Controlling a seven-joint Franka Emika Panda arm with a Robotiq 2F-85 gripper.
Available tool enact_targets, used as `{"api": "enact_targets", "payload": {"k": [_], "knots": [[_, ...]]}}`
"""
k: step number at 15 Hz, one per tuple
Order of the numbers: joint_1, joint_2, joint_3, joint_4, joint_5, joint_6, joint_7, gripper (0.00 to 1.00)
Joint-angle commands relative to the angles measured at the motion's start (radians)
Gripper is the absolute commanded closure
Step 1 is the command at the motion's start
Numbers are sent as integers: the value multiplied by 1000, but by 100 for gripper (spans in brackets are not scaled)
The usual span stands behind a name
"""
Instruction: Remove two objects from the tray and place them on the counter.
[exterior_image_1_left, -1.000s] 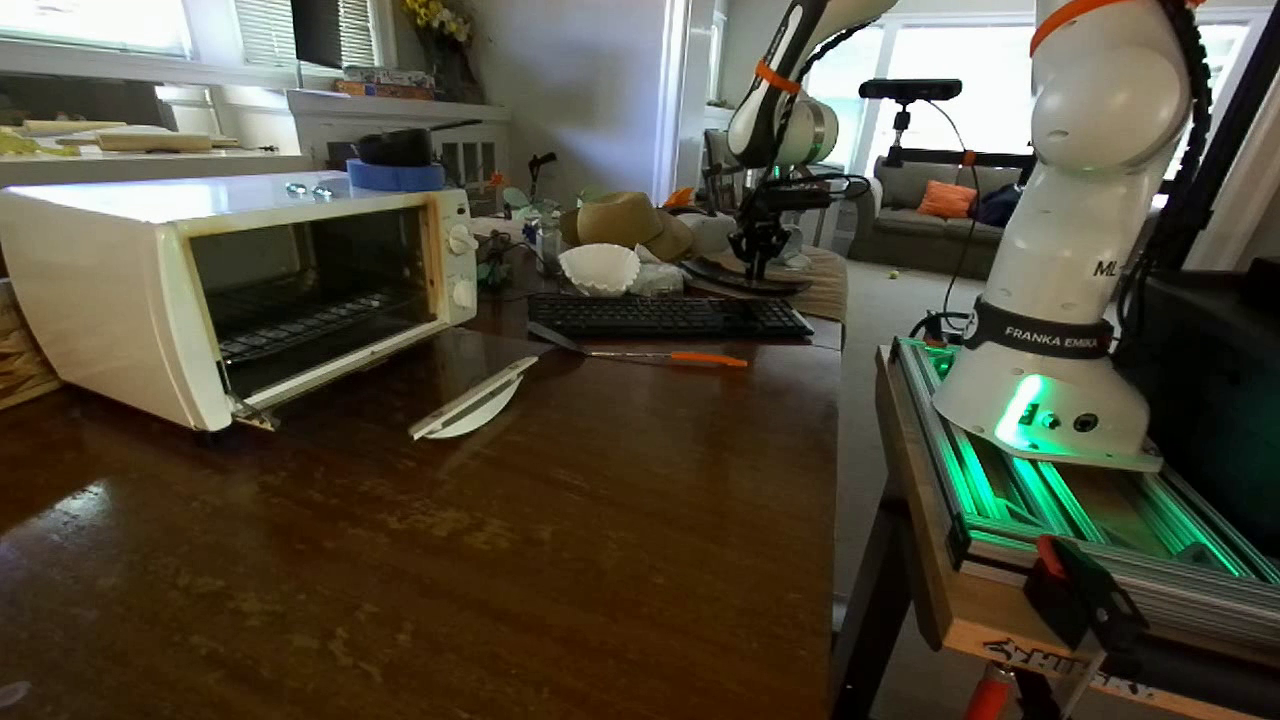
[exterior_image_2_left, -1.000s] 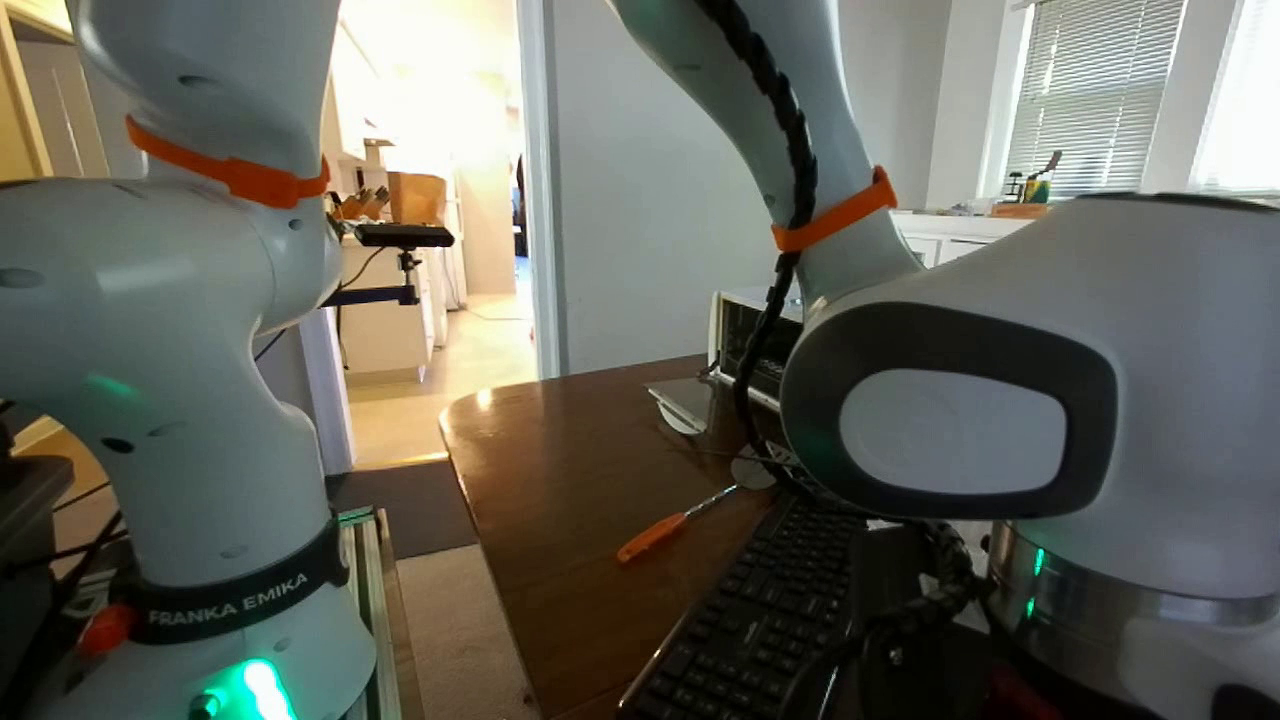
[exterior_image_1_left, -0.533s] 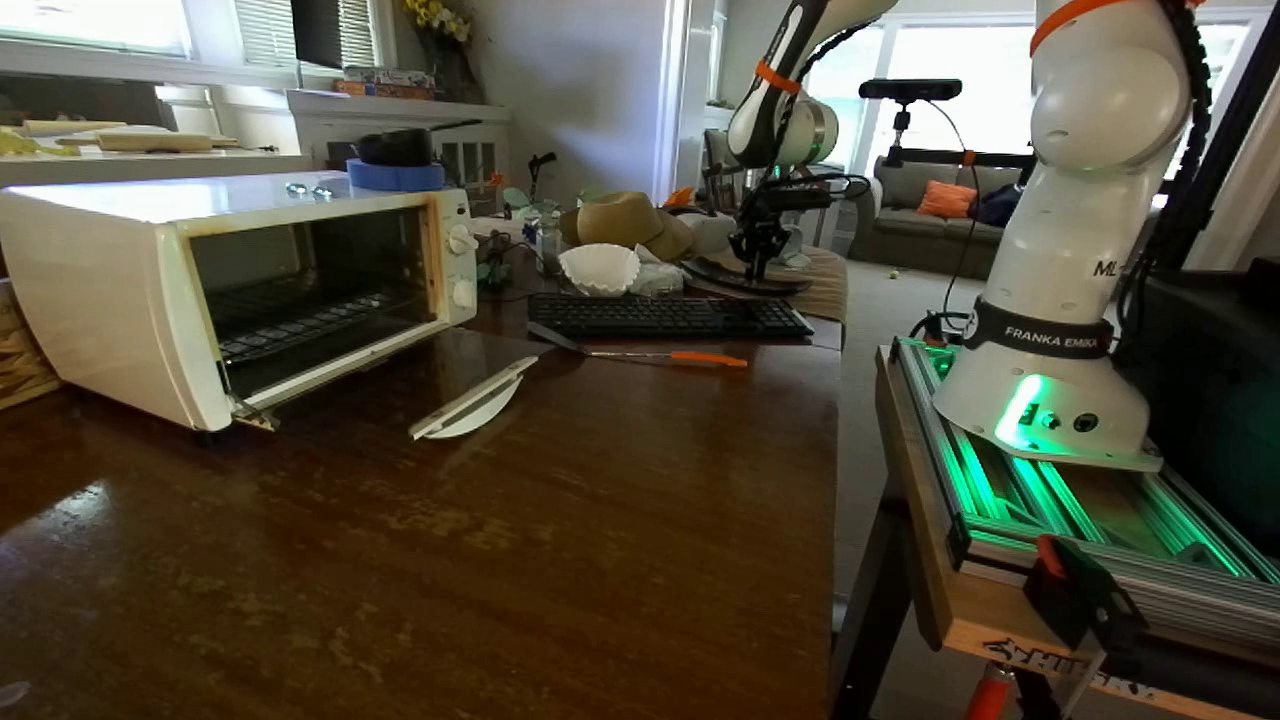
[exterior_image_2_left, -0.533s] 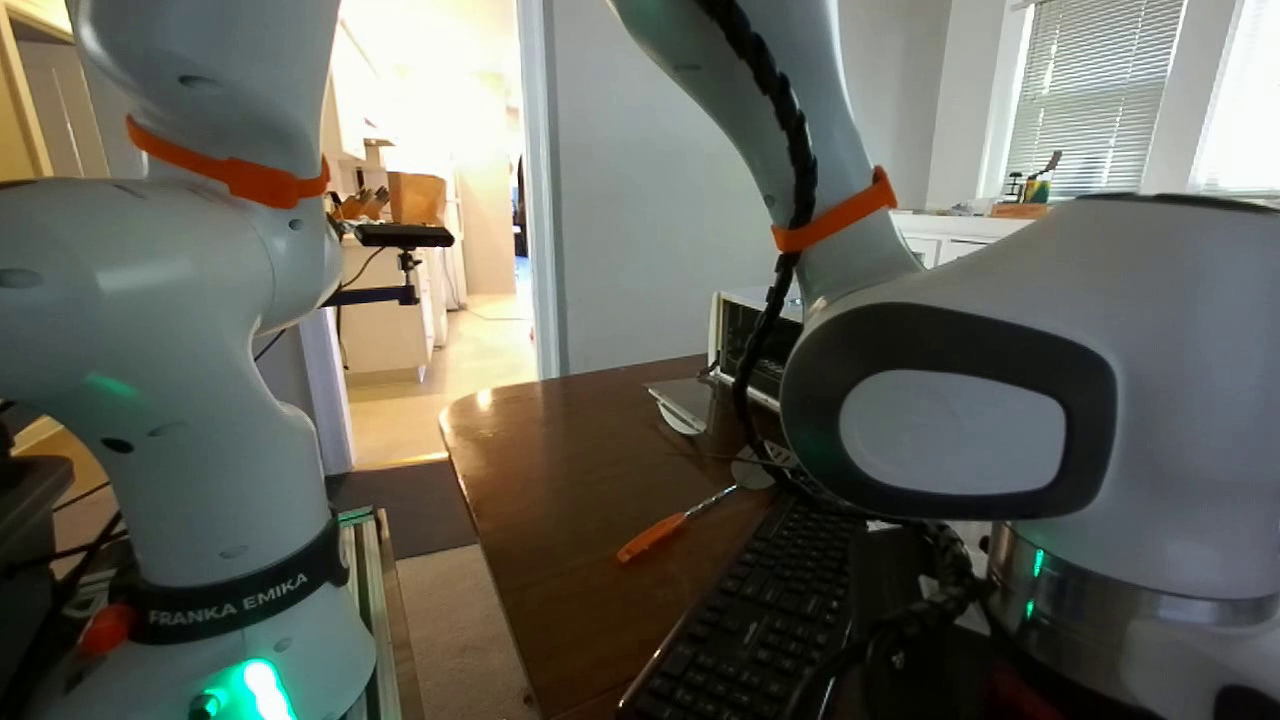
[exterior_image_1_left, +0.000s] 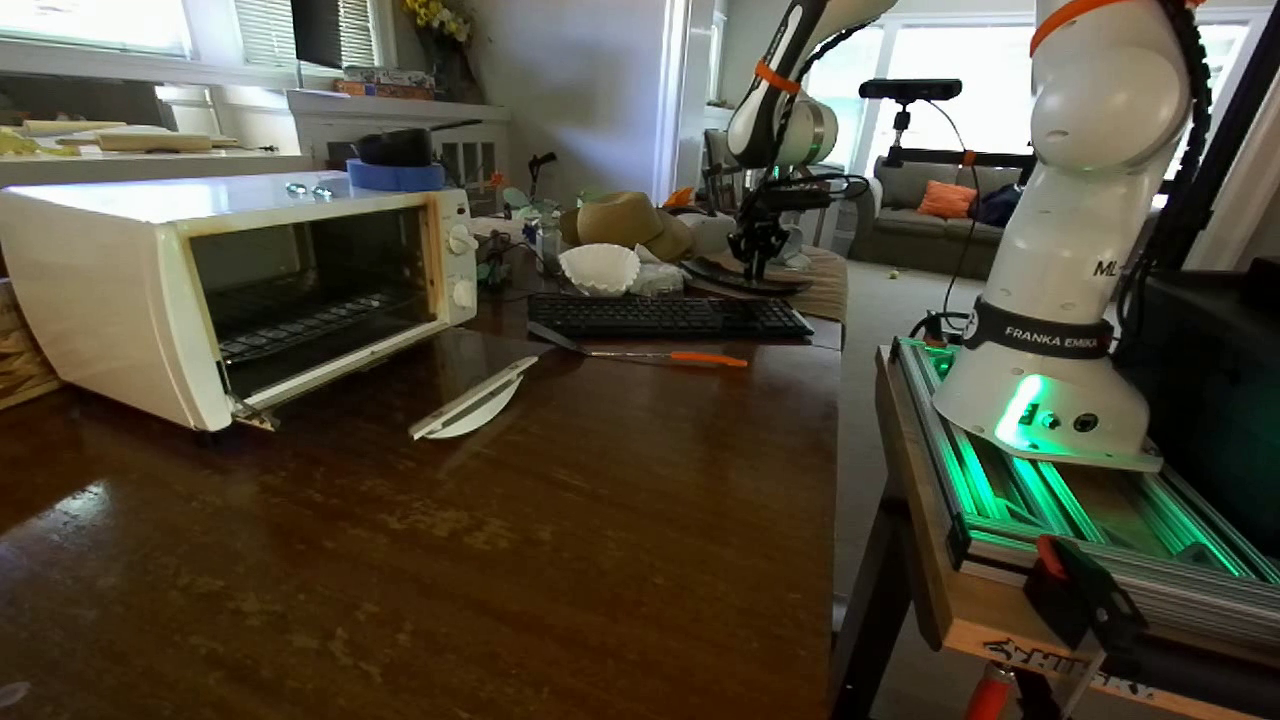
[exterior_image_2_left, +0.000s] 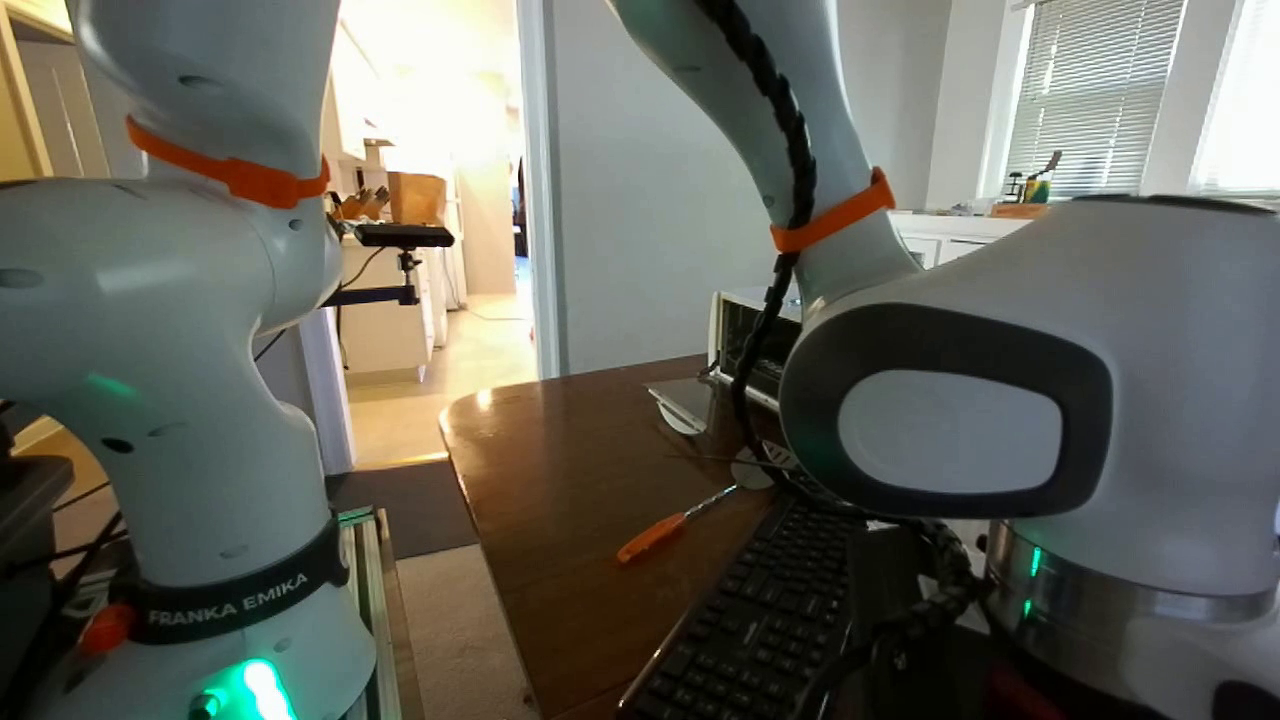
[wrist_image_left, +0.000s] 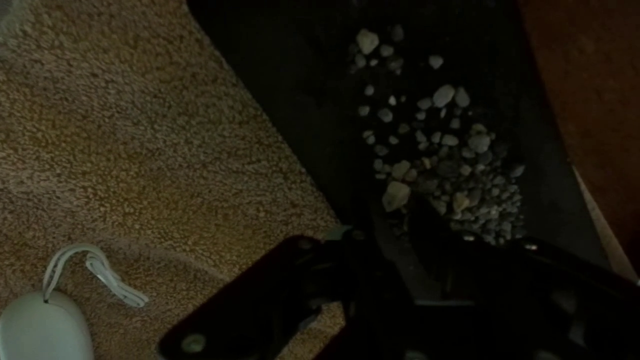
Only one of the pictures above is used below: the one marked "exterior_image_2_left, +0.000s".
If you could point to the aluminium robot mounting table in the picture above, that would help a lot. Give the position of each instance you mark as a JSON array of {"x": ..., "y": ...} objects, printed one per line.
[{"x": 364, "y": 613}]

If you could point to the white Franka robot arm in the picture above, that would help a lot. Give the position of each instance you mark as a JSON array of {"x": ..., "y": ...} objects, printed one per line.
[{"x": 161, "y": 401}]

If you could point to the dark floor mat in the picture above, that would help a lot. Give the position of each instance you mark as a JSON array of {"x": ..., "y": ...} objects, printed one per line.
[{"x": 406, "y": 507}]

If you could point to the black camera on stand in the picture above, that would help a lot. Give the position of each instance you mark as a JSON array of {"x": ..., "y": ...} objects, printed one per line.
[{"x": 402, "y": 239}]

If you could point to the dark tray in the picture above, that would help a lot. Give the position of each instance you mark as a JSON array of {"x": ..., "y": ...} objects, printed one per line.
[{"x": 763, "y": 625}]

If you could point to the brown wooden box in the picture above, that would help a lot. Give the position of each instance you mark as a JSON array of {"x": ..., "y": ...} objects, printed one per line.
[{"x": 417, "y": 198}]

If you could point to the white toaster oven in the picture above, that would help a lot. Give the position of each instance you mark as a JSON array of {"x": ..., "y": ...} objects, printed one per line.
[{"x": 725, "y": 332}]

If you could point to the white window blind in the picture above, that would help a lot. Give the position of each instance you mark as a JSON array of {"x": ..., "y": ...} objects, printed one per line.
[{"x": 1093, "y": 80}]

